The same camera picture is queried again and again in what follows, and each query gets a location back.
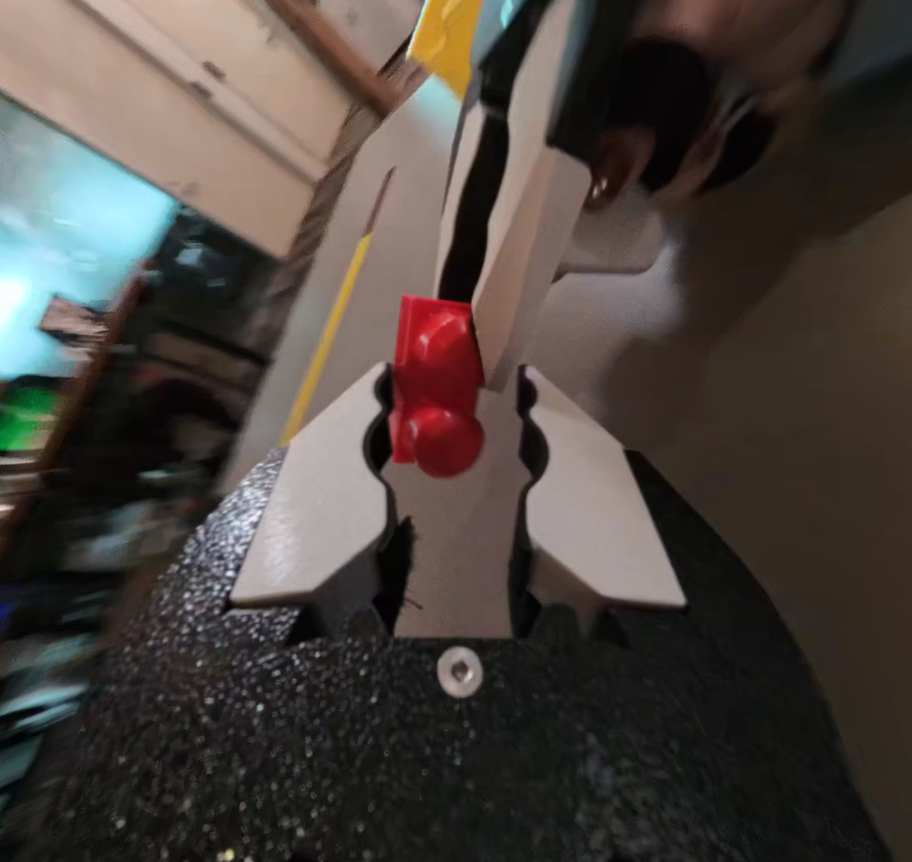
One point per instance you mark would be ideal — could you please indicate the wide cream door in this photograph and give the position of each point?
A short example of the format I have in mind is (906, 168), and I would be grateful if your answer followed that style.
(107, 92)

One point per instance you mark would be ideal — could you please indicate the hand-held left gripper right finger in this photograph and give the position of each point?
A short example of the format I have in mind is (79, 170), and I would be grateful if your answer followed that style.
(598, 520)

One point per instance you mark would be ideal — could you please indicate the yellow plastic bin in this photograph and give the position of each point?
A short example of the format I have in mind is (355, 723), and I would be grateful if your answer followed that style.
(456, 14)

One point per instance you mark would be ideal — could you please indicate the red toy brick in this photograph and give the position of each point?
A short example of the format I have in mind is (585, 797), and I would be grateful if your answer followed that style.
(434, 377)

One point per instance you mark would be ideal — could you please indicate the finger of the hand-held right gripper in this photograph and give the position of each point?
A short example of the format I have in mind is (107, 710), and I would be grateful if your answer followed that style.
(534, 235)
(447, 249)

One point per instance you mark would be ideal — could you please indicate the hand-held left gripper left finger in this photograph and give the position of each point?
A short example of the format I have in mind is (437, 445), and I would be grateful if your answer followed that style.
(313, 520)

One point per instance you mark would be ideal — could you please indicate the person's right hand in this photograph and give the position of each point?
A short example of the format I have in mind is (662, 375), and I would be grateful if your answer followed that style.
(748, 6)

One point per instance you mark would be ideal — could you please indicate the yellow tape strip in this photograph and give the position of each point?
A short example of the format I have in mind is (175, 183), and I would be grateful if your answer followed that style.
(328, 341)

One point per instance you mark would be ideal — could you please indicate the wooden post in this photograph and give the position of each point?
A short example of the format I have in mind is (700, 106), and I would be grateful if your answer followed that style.
(320, 28)

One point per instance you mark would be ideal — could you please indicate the narrow cream door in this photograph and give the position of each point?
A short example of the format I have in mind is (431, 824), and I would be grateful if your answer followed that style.
(235, 14)

